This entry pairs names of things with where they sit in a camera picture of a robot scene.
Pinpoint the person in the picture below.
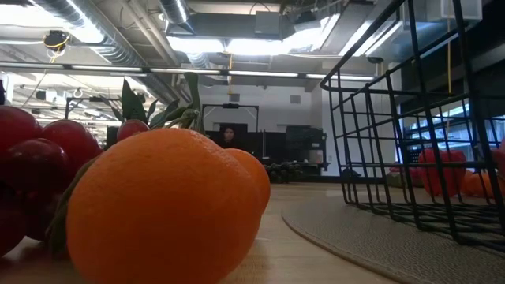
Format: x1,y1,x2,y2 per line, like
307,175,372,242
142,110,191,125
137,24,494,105
219,125,240,149

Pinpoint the black grape bunch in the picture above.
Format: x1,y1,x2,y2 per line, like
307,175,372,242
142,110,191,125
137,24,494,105
264,160,305,185

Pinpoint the red grape bunch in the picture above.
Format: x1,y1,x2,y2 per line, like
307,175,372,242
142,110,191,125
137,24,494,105
394,163,422,187
0,104,151,257

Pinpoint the black wire basket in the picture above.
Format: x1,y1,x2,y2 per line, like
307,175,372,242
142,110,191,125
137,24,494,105
319,0,505,253

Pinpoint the yellow hanging cord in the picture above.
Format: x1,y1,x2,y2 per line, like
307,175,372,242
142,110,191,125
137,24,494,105
445,0,453,95

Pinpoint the small silver ventilation duct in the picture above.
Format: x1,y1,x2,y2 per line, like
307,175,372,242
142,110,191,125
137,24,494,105
157,0,194,24

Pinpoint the large silver ventilation duct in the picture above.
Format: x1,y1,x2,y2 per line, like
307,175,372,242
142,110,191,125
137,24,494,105
31,0,182,103

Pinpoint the black partition wall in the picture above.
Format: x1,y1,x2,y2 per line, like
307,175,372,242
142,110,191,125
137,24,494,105
207,124,328,178

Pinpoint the round grey mat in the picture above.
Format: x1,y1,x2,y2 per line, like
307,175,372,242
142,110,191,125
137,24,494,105
280,189,505,284

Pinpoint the red bell pepper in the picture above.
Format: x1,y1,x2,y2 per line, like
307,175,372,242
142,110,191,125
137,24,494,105
417,148,469,198

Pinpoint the long ceiling light strip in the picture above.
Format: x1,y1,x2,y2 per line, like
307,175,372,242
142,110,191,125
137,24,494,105
0,61,376,82

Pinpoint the green plant in white pot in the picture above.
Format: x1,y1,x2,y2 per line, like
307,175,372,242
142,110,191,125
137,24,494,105
100,78,181,129

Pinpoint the black ceiling dome device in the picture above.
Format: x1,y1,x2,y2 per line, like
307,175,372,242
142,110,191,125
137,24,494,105
42,29,71,52

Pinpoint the grey ceiling air unit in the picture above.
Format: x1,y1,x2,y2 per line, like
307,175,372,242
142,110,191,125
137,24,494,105
254,10,286,39

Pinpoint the black metal frame stand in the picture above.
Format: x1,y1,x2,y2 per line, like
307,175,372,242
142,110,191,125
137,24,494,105
200,103,260,137

